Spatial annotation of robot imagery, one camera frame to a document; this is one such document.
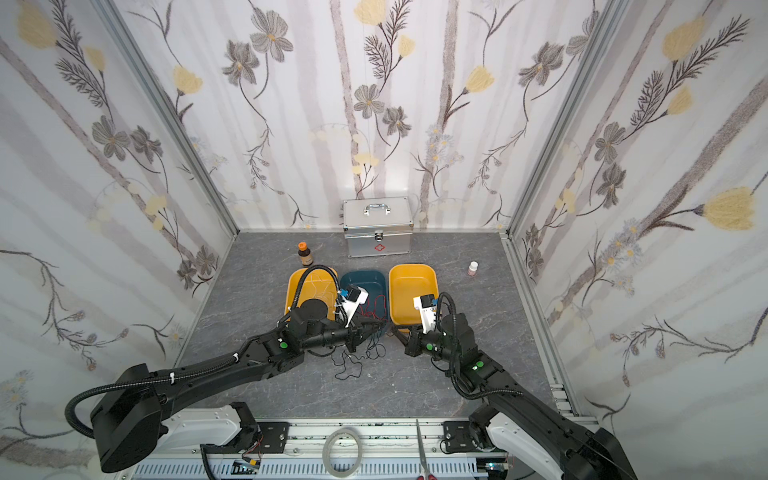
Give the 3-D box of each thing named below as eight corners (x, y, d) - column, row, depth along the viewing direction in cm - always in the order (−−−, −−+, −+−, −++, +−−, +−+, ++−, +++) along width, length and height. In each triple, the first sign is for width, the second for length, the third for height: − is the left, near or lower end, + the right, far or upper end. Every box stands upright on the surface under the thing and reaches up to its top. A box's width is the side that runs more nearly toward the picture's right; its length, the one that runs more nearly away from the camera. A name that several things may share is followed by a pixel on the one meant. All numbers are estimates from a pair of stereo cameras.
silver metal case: (343, 258, 114) (338, 229, 102) (347, 224, 126) (343, 194, 114) (410, 259, 115) (413, 229, 102) (408, 225, 127) (410, 195, 114)
